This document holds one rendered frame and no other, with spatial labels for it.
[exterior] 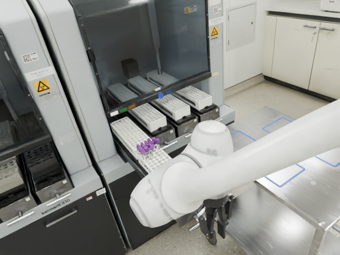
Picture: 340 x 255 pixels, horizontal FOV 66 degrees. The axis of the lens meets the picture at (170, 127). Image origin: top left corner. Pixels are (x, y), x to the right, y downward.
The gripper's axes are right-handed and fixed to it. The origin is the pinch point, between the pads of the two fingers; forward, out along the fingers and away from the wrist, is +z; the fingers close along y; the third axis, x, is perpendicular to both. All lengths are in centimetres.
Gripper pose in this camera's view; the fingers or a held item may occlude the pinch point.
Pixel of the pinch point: (216, 232)
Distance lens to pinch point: 91.4
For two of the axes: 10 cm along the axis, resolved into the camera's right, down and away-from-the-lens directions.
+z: 1.3, 8.3, 5.5
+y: -8.4, 3.9, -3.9
